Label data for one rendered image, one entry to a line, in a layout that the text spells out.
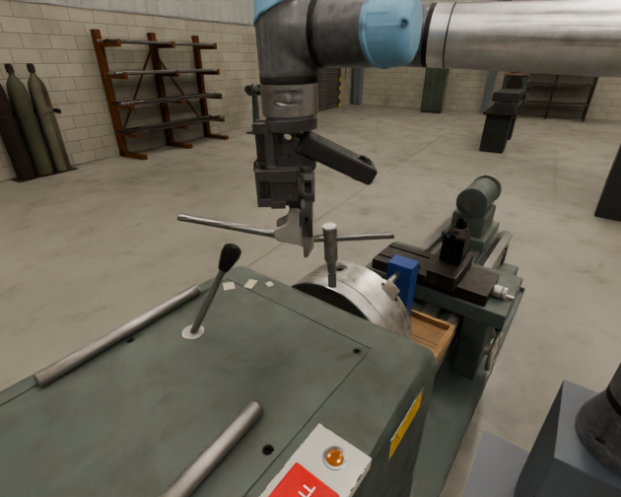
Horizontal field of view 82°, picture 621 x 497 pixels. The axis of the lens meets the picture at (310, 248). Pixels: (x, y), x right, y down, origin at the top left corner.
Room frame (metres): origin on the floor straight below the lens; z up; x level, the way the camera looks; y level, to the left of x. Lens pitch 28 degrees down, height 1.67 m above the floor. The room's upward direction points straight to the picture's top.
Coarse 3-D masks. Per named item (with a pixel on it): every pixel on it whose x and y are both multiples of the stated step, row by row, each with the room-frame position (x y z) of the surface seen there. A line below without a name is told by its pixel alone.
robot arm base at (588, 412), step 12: (600, 396) 0.42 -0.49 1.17; (612, 396) 0.39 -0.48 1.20; (588, 408) 0.41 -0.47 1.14; (600, 408) 0.40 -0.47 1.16; (612, 408) 0.38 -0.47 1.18; (576, 420) 0.42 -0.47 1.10; (588, 420) 0.40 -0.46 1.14; (600, 420) 0.38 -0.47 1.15; (612, 420) 0.37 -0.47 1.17; (588, 432) 0.38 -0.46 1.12; (600, 432) 0.38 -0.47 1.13; (612, 432) 0.36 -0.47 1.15; (588, 444) 0.37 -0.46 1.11; (600, 444) 0.36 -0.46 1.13; (612, 444) 0.35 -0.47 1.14; (600, 456) 0.35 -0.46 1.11; (612, 456) 0.34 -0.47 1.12; (612, 468) 0.34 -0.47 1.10
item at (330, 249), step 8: (328, 224) 0.52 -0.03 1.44; (328, 232) 0.50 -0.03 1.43; (336, 232) 0.51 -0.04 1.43; (328, 240) 0.50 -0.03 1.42; (328, 248) 0.50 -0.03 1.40; (336, 248) 0.51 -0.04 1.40; (328, 256) 0.50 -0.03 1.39; (336, 256) 0.51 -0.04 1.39; (328, 264) 0.51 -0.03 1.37; (328, 272) 0.51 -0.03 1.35; (328, 280) 0.51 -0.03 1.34
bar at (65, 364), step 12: (192, 288) 0.58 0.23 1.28; (168, 300) 0.54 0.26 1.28; (180, 300) 0.55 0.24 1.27; (156, 312) 0.51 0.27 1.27; (168, 312) 0.52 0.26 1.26; (132, 324) 0.47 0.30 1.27; (144, 324) 0.48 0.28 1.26; (108, 336) 0.44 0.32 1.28; (120, 336) 0.45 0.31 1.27; (84, 348) 0.41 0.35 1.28; (96, 348) 0.42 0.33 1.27; (60, 360) 0.39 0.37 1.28; (72, 360) 0.39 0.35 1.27; (84, 360) 0.40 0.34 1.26; (48, 372) 0.37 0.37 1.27; (60, 372) 0.38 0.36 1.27
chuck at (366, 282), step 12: (324, 264) 0.78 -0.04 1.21; (336, 264) 0.75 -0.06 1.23; (348, 264) 0.74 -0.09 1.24; (324, 276) 0.69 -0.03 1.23; (336, 276) 0.68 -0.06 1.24; (348, 276) 0.68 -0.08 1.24; (360, 276) 0.69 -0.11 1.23; (372, 276) 0.69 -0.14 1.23; (360, 288) 0.65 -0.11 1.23; (372, 288) 0.66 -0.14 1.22; (372, 300) 0.63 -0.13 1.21; (384, 300) 0.64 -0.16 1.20; (396, 300) 0.66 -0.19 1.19; (384, 312) 0.61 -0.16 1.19; (396, 312) 0.63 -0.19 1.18; (396, 324) 0.61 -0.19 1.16; (408, 324) 0.64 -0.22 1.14; (408, 336) 0.63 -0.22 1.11
